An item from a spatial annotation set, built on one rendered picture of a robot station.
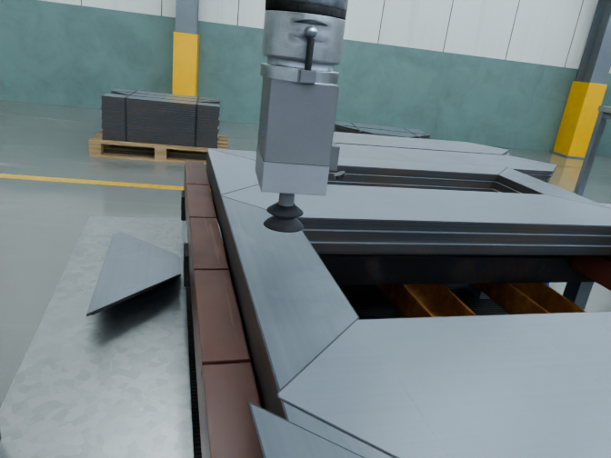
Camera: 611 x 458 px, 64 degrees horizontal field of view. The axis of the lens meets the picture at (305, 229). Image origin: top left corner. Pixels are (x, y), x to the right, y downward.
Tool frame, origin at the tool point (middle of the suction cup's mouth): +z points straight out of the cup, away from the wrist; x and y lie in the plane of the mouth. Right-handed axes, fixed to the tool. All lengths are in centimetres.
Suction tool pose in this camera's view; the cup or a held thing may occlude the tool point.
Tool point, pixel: (283, 224)
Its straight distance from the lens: 52.2
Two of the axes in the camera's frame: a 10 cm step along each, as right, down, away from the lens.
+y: -1.6, -3.6, 9.2
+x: -9.8, -0.5, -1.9
